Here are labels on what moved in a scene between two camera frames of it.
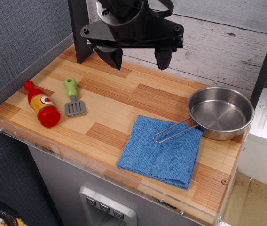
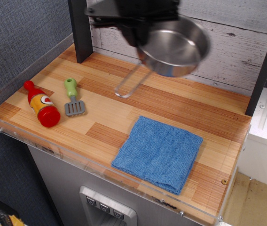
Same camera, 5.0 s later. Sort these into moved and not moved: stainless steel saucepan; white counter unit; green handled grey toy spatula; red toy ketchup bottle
Moved: stainless steel saucepan
Not moved: white counter unit; red toy ketchup bottle; green handled grey toy spatula
